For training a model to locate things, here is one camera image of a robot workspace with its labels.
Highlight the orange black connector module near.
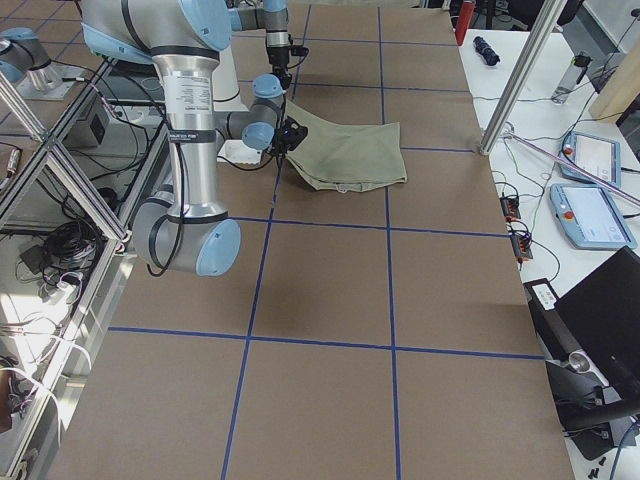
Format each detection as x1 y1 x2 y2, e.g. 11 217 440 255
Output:
508 227 533 263

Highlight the folded dark blue umbrella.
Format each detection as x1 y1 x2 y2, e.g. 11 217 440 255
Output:
473 36 500 67

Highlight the orange black connector module far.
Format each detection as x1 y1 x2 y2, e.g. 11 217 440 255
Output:
499 194 521 221

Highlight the olive green long-sleeve shirt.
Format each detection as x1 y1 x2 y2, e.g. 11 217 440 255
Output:
286 102 408 193

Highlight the aluminium frame truss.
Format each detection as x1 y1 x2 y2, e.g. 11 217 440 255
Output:
1 61 165 479

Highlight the black camera stand clamp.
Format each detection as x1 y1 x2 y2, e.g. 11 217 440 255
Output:
546 361 639 460

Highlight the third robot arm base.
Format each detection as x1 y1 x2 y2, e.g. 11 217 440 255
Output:
1 27 70 101

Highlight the aluminium frame post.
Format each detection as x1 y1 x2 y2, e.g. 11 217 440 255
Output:
478 0 567 156

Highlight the blue teach pendant far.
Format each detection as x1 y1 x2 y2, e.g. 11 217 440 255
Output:
560 131 621 187

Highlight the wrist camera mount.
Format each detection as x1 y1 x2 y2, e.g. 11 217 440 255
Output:
289 44 309 57
280 116 308 151

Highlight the orange black connector module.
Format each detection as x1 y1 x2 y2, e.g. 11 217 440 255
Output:
508 227 533 263
499 194 521 221

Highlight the floor cable coil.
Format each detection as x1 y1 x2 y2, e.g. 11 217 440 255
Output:
14 219 106 291

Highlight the red cylinder tube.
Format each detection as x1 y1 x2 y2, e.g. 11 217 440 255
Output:
454 0 475 46

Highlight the blue teach pendant near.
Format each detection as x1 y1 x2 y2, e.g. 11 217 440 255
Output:
549 184 638 251

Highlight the black box with label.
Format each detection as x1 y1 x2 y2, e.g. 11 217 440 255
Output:
523 279 597 374

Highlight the blue teach pendant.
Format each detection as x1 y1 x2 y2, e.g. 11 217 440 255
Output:
560 131 621 187
549 184 638 251

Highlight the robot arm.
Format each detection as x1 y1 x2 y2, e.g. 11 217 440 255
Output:
82 1 308 277
228 0 292 90

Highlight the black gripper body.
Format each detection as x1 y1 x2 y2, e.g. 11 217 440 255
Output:
269 124 300 155
267 46 290 75

